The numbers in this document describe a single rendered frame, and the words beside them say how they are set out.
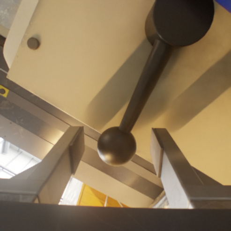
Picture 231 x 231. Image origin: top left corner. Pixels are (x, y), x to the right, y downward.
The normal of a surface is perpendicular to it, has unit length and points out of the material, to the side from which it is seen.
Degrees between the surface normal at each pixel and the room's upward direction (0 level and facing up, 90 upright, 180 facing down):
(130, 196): 90
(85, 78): 90
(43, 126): 90
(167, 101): 90
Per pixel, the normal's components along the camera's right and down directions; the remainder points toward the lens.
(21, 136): -0.04, 0.29
